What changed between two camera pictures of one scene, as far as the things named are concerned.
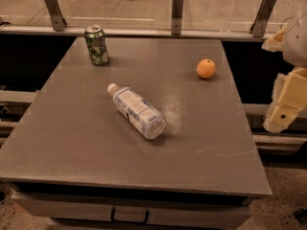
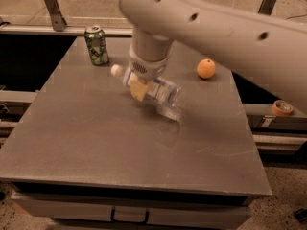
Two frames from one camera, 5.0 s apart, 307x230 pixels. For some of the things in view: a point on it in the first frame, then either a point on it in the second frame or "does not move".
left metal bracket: [58, 20] does not move
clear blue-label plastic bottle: [146, 118] -> [158, 89]
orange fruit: [205, 68] does not move
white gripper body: [296, 42] -> [148, 69]
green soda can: [96, 42] does not move
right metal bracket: [257, 28] does not move
